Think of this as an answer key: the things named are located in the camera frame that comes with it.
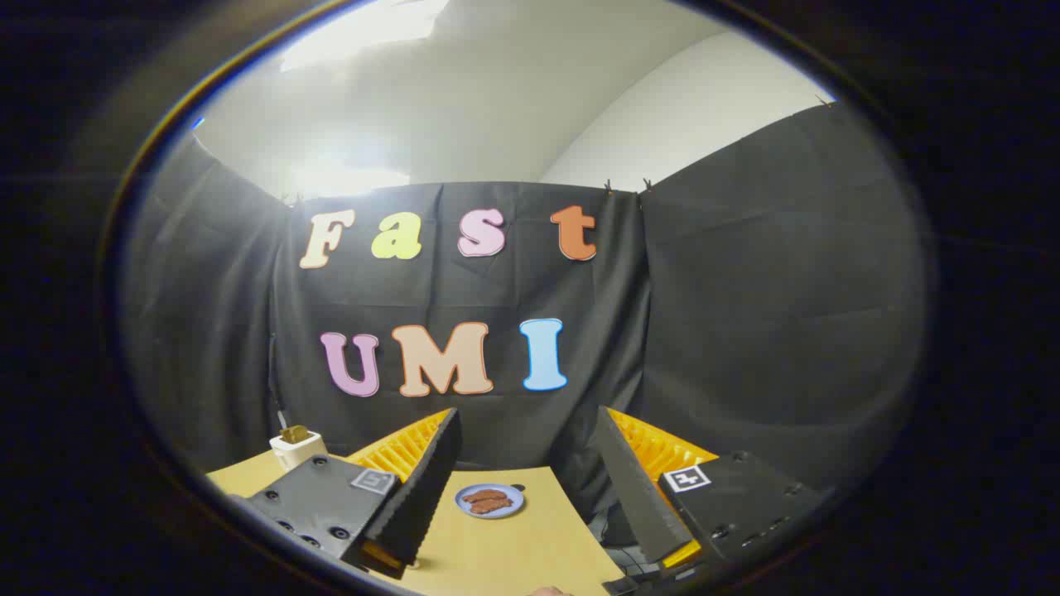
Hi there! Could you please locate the toaster power cable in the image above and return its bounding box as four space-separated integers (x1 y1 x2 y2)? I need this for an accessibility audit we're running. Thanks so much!
267 331 288 430

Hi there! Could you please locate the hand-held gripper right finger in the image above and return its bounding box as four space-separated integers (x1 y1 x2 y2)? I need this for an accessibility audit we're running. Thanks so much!
595 406 829 580

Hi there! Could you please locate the white toaster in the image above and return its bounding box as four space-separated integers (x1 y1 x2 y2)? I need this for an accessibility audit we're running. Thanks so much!
270 430 329 473

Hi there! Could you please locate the pale blue plate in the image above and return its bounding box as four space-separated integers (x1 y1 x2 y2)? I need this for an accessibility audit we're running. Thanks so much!
455 483 526 520

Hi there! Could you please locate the ceiling light panel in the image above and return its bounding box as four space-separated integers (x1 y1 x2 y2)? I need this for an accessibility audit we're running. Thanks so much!
280 0 450 72

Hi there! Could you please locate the black backdrop cloth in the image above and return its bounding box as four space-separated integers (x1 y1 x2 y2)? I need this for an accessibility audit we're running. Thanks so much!
120 103 928 497

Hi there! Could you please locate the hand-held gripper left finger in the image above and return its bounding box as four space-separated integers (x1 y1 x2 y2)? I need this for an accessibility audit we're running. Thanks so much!
228 407 465 580

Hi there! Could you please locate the light wooden table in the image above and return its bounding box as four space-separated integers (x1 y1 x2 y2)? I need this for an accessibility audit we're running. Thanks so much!
205 451 626 596

